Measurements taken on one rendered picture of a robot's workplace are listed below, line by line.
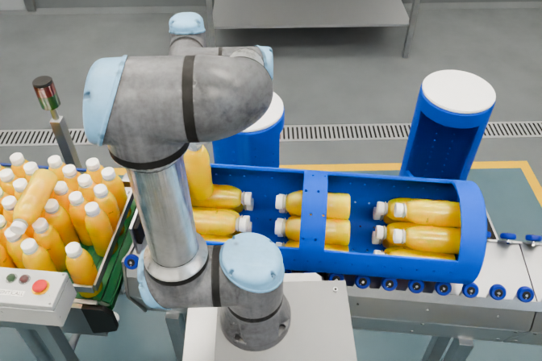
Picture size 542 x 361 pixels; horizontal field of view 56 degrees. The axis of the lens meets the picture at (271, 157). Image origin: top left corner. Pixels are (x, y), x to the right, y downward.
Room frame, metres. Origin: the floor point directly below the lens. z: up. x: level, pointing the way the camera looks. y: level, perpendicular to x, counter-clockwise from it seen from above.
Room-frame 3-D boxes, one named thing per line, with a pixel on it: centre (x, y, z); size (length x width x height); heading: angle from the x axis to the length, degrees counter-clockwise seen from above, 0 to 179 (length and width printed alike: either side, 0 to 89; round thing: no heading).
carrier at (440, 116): (1.62, -0.73, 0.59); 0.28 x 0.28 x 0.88
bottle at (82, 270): (0.83, 0.53, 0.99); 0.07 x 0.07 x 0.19
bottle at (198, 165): (1.00, 0.20, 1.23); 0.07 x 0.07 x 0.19
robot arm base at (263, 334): (0.55, 0.03, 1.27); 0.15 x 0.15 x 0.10
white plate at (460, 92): (1.62, -0.73, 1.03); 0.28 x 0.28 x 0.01
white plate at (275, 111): (1.52, 0.09, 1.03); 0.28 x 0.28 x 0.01
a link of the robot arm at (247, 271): (0.56, 0.04, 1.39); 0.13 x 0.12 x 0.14; 91
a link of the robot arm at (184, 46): (0.90, 0.16, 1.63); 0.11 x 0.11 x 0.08; 1
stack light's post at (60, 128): (1.38, 0.74, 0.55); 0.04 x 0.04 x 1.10; 84
